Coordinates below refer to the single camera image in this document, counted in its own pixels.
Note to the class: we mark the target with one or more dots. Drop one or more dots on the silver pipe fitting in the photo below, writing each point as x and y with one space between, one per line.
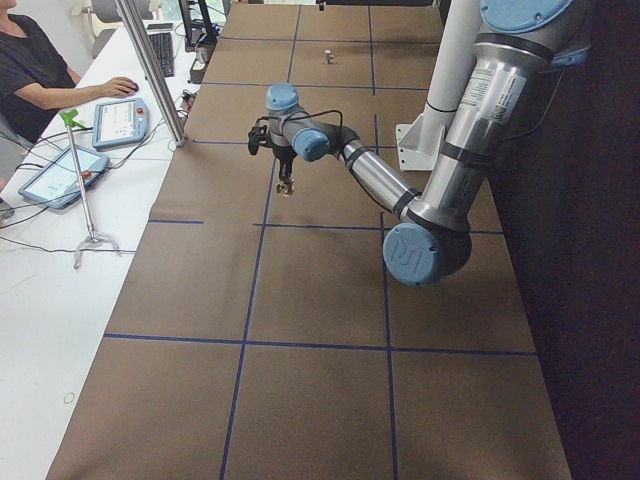
328 57

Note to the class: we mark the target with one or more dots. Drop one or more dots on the black keyboard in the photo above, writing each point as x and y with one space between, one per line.
162 46

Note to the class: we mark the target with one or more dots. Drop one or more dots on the upper blue teach pendant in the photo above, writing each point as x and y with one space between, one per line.
119 123

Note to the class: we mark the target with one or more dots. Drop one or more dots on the person's hand on mouse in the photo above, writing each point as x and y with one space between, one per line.
109 88

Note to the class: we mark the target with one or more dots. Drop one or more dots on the silver reacher grabber tool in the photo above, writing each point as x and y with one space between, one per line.
94 238

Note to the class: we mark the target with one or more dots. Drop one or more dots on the blue teach pendant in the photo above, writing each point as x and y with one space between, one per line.
119 123
56 185

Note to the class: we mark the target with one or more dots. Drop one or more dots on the aluminium frame post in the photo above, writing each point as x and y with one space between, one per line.
136 29

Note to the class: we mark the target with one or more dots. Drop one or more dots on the person in black shirt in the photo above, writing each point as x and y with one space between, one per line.
36 81

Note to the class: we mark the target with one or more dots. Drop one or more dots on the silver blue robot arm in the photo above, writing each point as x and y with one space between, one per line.
489 54

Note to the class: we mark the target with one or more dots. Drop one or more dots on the lower blue teach pendant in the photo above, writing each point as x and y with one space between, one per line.
56 185

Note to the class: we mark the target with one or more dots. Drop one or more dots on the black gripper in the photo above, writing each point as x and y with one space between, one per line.
283 159

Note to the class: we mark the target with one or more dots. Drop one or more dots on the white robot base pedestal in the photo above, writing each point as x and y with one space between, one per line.
419 143

